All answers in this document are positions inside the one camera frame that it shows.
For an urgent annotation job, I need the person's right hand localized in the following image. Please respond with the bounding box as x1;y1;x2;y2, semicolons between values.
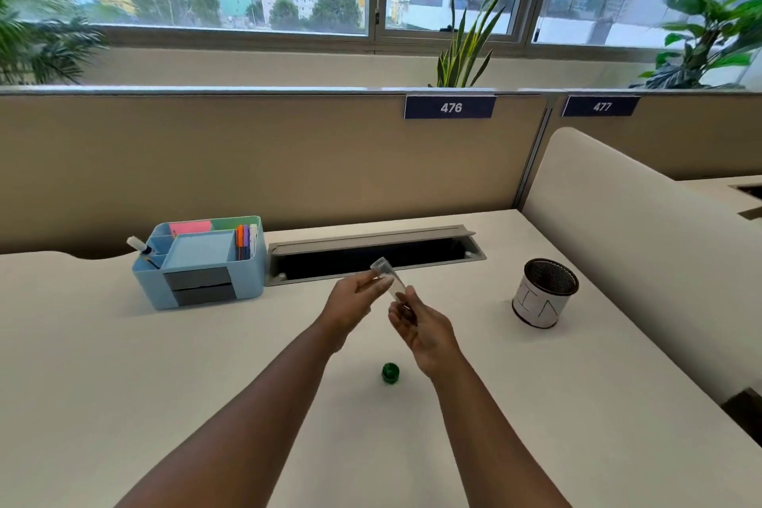
388;286;462;381

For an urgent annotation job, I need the person's left hand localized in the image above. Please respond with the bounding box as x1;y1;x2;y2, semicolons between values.
317;273;395;354

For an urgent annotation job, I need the clear plastic tube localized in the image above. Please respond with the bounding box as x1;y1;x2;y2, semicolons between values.
369;256;412;304

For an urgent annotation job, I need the person's left forearm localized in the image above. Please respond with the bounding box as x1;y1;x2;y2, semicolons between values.
114;320;338;508

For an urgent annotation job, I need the person's right forearm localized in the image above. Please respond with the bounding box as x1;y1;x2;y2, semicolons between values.
430;356;573;508

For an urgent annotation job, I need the black mesh pen cup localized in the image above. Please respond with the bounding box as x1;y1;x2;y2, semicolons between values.
512;258;580;329

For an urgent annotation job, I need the beige desk partition panel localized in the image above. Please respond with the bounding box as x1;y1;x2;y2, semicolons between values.
0;86;551;260

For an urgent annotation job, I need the light blue desk organizer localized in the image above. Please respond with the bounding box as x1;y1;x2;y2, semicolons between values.
131;216;267;311

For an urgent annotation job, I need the blue desk number label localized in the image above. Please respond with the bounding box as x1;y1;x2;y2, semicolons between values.
404;95;497;120
561;96;642;118

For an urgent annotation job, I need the white curved side divider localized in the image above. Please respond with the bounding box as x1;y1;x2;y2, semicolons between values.
520;127;762;405

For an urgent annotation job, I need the snake plant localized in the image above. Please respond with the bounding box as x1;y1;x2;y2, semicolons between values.
430;0;507;89

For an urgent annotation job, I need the broad leaf green plant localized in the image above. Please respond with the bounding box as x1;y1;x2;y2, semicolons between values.
630;0;762;90

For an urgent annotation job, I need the palm plant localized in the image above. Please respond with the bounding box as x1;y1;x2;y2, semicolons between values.
0;0;109;87

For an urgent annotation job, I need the grey desk cable tray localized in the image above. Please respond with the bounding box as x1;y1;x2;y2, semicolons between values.
264;224;487;287

